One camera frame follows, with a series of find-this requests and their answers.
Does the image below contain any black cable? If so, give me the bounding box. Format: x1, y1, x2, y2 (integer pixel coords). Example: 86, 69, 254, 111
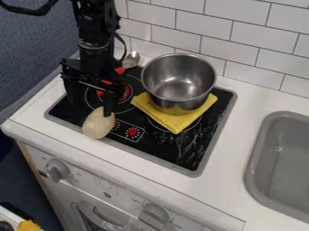
0, 0, 61, 17

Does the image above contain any toy stove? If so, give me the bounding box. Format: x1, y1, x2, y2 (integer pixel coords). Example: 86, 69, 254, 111
43, 64, 239, 179

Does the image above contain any silver pot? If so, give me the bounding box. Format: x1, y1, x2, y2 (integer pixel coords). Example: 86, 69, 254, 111
139, 52, 219, 111

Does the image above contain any yellow cloth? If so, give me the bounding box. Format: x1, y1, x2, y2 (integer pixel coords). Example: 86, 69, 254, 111
128, 91, 220, 135

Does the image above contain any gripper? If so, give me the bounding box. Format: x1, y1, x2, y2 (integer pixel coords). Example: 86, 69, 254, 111
58, 58, 128, 118

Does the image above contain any yellow toy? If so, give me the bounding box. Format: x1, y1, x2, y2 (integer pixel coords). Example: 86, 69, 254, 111
15, 219, 42, 231

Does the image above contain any silver spoon red handle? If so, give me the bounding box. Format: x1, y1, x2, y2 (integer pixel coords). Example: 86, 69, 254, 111
113, 51, 142, 76

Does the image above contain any cream toy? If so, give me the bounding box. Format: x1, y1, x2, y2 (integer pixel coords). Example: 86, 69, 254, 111
80, 106, 117, 141

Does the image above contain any toy sink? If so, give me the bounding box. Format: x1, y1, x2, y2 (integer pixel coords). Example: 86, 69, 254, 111
242, 110, 309, 224

